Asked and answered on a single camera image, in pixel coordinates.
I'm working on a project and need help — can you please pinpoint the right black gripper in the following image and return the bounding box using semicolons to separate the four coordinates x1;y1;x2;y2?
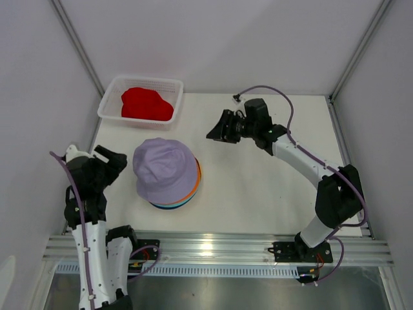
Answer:
206;110;257;145

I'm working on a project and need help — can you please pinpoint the lavender bucket hat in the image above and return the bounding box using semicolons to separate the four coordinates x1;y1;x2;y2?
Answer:
132;138;197;205

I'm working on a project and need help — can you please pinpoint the orange bucket hat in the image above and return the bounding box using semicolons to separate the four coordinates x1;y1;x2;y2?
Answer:
167;160;202;209

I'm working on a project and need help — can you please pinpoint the red bucket hat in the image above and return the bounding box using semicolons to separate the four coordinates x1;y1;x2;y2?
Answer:
121;87;174;121

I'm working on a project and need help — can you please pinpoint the dark blue bucket hat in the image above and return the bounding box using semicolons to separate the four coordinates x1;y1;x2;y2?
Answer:
157;196;201;211

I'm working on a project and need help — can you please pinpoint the teal bucket hat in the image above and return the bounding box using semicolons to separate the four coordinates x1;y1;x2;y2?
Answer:
153;193;203;209

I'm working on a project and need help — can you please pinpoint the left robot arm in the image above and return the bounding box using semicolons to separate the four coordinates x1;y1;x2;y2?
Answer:
62;145;139;309

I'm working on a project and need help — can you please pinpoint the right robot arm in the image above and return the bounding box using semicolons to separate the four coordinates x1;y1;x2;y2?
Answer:
206;98;365;261

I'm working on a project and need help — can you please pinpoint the white plastic bin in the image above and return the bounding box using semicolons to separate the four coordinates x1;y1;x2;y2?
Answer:
97;75;184;130

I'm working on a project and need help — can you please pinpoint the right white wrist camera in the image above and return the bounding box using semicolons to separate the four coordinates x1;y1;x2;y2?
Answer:
232;94;246;111

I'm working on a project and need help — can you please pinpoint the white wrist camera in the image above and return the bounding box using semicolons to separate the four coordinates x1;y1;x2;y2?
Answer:
232;94;246;111
65;144;92;162

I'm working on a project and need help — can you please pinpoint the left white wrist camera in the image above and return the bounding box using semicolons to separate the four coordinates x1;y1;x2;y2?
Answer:
65;144;92;162

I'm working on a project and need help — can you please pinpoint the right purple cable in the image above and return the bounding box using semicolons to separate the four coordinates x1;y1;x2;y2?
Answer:
238;85;368;230

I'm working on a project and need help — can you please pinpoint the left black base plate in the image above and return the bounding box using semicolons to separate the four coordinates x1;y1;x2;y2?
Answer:
131;239;160;261

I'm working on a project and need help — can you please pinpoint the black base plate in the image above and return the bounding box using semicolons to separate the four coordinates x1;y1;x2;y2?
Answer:
267;242;333;263
131;239;160;261

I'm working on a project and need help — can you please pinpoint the white slotted cable duct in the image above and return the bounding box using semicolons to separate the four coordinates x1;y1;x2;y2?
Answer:
56;263;299;278

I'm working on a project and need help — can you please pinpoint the right aluminium table rail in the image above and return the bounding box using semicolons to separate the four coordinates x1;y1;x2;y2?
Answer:
325;96;376;240

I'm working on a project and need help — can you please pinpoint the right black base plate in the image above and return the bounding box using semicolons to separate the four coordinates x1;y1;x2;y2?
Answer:
267;242;333;263

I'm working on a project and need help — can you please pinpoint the right aluminium frame post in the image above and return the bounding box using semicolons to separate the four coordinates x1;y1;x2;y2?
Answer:
328;0;396;101

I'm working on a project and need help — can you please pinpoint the aluminium frame post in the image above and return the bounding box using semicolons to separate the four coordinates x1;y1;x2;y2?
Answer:
328;0;396;101
50;0;106;98

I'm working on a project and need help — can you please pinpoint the left aluminium frame post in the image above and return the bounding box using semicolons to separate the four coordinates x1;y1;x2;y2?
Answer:
50;0;106;98

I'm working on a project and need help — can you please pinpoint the aluminium mounting rail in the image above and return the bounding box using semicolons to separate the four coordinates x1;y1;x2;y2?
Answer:
43;228;394;266

